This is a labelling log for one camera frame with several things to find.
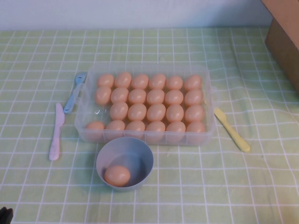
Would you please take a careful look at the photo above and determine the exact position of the beige plastic egg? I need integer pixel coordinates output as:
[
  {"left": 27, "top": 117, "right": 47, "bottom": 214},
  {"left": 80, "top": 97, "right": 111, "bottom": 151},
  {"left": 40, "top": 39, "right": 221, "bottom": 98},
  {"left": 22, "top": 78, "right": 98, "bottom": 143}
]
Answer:
[
  {"left": 105, "top": 119, "right": 126, "bottom": 140},
  {"left": 149, "top": 73, "right": 167, "bottom": 90},
  {"left": 165, "top": 104, "right": 185, "bottom": 122},
  {"left": 125, "top": 120, "right": 146, "bottom": 140},
  {"left": 145, "top": 121, "right": 166, "bottom": 143},
  {"left": 84, "top": 121, "right": 105, "bottom": 142},
  {"left": 114, "top": 71, "right": 132, "bottom": 89},
  {"left": 166, "top": 76, "right": 184, "bottom": 91},
  {"left": 146, "top": 103, "right": 167, "bottom": 122},
  {"left": 164, "top": 89, "right": 184, "bottom": 106},
  {"left": 97, "top": 74, "right": 115, "bottom": 88},
  {"left": 184, "top": 74, "right": 202, "bottom": 91},
  {"left": 127, "top": 103, "right": 148, "bottom": 121},
  {"left": 109, "top": 101, "right": 129, "bottom": 121},
  {"left": 110, "top": 87, "right": 129, "bottom": 105},
  {"left": 165, "top": 121, "right": 187, "bottom": 143},
  {"left": 146, "top": 89, "right": 165, "bottom": 105},
  {"left": 185, "top": 105, "right": 206, "bottom": 123},
  {"left": 104, "top": 165, "right": 131, "bottom": 187},
  {"left": 130, "top": 74, "right": 150, "bottom": 90},
  {"left": 184, "top": 89, "right": 203, "bottom": 106},
  {"left": 94, "top": 86, "right": 112, "bottom": 105},
  {"left": 128, "top": 88, "right": 147, "bottom": 105},
  {"left": 186, "top": 121, "right": 206, "bottom": 143}
]

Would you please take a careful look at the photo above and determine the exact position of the clear plastic egg box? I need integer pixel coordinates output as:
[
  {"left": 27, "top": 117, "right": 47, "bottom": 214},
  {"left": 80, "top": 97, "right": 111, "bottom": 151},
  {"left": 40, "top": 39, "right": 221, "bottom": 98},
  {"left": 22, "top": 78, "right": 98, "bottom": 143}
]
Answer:
[{"left": 74, "top": 64, "right": 221, "bottom": 147}]

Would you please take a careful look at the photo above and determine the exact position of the brown cardboard box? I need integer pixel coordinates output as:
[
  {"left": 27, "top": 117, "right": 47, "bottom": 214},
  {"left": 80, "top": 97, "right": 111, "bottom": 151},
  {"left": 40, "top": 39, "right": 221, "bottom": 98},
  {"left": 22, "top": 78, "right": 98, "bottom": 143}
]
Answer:
[{"left": 261, "top": 0, "right": 299, "bottom": 94}]

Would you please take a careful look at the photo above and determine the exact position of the pink plastic knife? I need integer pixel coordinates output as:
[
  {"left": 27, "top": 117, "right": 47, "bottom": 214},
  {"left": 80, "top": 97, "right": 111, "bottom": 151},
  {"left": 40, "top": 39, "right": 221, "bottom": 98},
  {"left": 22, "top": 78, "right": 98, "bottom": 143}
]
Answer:
[{"left": 49, "top": 103, "right": 65, "bottom": 161}]

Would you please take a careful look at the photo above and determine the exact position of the blue plastic fork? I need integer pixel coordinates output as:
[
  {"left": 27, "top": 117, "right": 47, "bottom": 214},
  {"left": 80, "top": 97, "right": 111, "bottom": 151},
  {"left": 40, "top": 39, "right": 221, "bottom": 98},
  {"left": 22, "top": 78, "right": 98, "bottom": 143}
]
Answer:
[{"left": 63, "top": 72, "right": 88, "bottom": 114}]

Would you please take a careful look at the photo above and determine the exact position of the blue round bowl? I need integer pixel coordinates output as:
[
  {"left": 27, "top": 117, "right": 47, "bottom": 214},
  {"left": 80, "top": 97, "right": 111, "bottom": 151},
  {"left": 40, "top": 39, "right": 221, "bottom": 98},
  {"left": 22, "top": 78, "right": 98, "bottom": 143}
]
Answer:
[{"left": 96, "top": 137, "right": 155, "bottom": 193}]

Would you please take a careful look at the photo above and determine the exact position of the green checked tablecloth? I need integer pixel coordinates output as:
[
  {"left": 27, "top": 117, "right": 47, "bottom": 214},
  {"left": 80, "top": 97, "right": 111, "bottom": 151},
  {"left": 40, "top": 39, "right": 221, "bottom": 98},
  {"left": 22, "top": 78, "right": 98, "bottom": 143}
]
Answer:
[{"left": 0, "top": 27, "right": 299, "bottom": 224}]

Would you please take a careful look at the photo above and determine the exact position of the yellow plastic knife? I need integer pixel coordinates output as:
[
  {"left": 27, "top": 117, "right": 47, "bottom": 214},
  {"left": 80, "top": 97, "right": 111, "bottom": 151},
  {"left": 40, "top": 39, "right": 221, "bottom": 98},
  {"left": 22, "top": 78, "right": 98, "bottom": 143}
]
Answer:
[{"left": 214, "top": 107, "right": 251, "bottom": 153}]

